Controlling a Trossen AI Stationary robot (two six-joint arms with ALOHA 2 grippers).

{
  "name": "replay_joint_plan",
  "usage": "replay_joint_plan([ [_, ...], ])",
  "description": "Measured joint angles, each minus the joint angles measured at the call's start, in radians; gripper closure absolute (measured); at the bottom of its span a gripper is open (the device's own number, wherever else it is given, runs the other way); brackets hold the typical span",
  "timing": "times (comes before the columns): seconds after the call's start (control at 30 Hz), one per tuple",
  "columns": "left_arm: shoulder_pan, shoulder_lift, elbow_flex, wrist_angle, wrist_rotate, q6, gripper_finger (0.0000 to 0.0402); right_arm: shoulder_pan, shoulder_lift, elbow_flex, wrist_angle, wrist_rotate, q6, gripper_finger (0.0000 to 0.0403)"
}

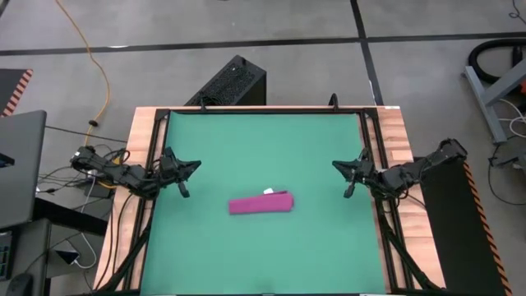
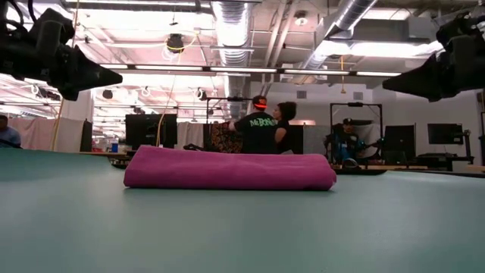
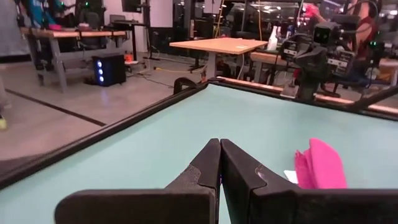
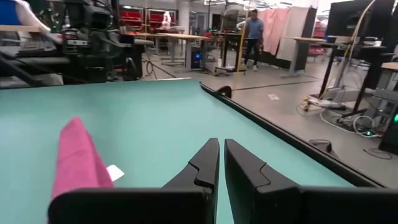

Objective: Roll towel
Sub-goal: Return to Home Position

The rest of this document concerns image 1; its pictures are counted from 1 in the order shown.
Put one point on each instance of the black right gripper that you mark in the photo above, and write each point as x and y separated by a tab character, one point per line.
367	178

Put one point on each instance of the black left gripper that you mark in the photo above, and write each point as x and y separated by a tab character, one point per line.
172	177

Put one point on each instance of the magenta towel with white label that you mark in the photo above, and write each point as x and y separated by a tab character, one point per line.
261	204

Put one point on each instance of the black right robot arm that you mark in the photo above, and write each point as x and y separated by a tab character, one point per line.
415	170

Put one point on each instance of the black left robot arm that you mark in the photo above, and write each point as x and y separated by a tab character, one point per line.
123	174

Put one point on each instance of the black table clamp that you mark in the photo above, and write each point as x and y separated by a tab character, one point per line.
333	102
202	107

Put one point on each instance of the green table mat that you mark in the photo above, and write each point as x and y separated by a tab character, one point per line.
267	144

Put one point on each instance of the black computer tower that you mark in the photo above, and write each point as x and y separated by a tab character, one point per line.
234	82

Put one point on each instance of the black floor plate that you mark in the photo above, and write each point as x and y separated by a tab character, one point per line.
70	215

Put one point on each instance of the large hazard-striped black floor mat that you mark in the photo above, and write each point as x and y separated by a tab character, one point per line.
460	238

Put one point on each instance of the black power adapter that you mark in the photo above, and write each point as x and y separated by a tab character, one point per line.
67	257

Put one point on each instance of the grey metal stand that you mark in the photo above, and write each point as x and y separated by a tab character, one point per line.
485	103

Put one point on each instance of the grey flat panel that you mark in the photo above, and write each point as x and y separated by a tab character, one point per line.
20	185

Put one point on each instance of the grey cabinet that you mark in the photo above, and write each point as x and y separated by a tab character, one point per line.
33	255

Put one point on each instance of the red object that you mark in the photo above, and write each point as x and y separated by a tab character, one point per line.
523	88

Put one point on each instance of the small hazard-striped black floor mat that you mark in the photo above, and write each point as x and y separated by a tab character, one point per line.
10	88

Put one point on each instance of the black keypad device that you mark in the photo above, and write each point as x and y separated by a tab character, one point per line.
5	257

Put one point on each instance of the black computer mouse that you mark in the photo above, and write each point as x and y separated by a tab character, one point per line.
18	284

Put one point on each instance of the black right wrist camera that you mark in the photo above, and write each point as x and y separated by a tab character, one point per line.
365	166

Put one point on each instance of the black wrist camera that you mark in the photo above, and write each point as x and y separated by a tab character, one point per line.
365	166
167	163

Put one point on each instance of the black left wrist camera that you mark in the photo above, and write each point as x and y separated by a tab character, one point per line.
167	163

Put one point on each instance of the black metal table frame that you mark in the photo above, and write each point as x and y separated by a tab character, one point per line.
161	113

